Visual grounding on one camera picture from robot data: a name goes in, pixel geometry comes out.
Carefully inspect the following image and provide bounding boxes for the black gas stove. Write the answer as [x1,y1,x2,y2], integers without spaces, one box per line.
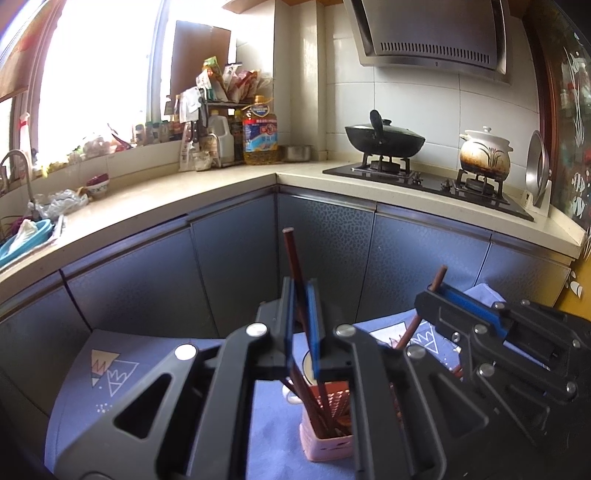
[322,154,536,223]

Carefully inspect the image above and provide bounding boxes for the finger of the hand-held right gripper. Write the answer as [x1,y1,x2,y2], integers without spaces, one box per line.
[414,290,580,403]
[426,281,581,366]

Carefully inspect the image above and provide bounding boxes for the rack of snack packets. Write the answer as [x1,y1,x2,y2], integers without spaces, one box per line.
[196,55,274,105]

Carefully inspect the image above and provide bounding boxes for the yellow cooking oil bottle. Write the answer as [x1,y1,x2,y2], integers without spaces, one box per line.
[241,95,280,166]

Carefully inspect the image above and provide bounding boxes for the pink plastic utensil holder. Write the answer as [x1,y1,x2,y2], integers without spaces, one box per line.
[299,381,358,462]

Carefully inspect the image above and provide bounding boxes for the dark glass sauce bottle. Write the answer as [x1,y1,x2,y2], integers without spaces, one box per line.
[230,108,246,162]

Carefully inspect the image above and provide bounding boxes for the kitchen window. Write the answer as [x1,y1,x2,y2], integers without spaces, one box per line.
[0,0,278,162]

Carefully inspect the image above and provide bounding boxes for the stainless steel range hood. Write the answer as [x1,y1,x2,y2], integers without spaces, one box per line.
[344,0,516,86]

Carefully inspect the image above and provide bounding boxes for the row of spice jars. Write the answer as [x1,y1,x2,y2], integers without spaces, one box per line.
[131,121,186,148]

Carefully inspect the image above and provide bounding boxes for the black wok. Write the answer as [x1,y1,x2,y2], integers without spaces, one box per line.
[345,110,426,159]

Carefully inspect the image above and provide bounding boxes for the white clay pot with lid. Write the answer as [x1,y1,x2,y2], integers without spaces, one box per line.
[458,126,515,175]

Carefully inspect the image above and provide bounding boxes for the brown cardboard sheet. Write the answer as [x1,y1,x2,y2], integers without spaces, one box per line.
[170,19,232,100]

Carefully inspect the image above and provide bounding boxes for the reddish window blind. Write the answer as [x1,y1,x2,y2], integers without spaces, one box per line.
[0,0,64,100]

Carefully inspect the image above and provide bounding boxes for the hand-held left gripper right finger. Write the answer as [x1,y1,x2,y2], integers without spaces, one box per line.
[305,278,491,480]

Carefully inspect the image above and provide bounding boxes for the crumpled clear plastic bag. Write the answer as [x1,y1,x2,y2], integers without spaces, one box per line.
[34,189,90,220]

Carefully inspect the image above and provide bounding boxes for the red and white bowl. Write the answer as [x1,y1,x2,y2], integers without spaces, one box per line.
[85,174,111,199]

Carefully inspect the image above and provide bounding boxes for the blue plastic basin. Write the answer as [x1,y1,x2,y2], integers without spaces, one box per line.
[0,219,54,269]

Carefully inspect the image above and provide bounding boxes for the chrome sink faucet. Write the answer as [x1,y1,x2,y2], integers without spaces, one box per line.
[0,149,37,219]

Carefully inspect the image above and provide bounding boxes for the white plastic jug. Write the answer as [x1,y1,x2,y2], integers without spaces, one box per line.
[205,115,236,168]

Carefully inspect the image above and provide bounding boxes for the dark brown chopstick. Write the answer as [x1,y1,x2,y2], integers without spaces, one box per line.
[290,364,331,437]
[280,375,324,437]
[283,227,311,344]
[394,265,450,350]

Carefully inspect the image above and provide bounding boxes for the blue printed tablecloth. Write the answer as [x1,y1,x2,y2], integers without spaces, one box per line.
[44,282,509,480]

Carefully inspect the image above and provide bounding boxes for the grey base cabinets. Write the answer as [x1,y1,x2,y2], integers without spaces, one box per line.
[0,185,576,416]

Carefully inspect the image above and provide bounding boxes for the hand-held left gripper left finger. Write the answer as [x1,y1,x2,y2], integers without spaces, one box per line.
[46,276,296,480]

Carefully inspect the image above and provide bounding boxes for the stainless steel bowl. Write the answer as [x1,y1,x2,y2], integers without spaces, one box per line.
[279,144,314,164]

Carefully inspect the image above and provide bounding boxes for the beige kitchen countertop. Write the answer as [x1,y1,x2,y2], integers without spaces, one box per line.
[0,157,583,301]

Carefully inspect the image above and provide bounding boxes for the stainless steel pot lid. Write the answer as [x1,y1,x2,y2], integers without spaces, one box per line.
[524,130,554,218]

